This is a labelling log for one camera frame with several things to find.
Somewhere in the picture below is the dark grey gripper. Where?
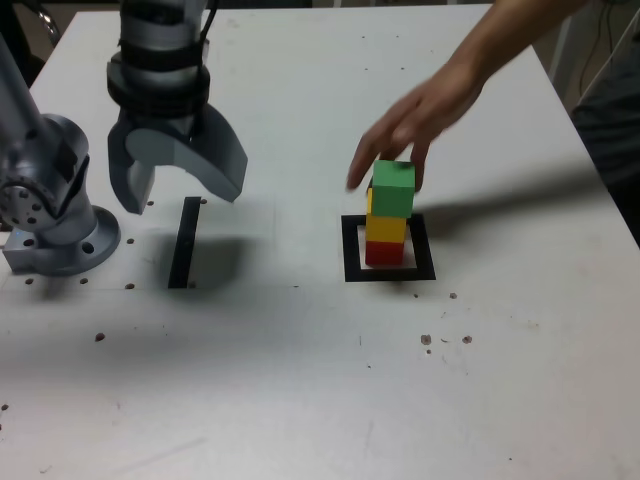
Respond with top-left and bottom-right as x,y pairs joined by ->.
107,104 -> 249,216

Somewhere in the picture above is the yellow cube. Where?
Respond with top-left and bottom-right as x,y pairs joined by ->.
365,187 -> 407,244

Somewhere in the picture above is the green cube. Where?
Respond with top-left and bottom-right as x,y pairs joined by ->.
372,159 -> 417,220

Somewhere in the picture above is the red cube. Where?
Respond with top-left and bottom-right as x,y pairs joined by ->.
364,239 -> 405,267

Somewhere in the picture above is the black tape square outline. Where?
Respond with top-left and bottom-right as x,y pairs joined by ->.
340,213 -> 437,283

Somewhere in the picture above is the person's hand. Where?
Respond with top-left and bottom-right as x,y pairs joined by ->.
345,61 -> 485,195

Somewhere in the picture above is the black tape strip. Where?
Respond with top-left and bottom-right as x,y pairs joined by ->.
167,196 -> 202,290

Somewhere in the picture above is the metal chair frame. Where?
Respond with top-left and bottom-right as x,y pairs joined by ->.
37,7 -> 64,41

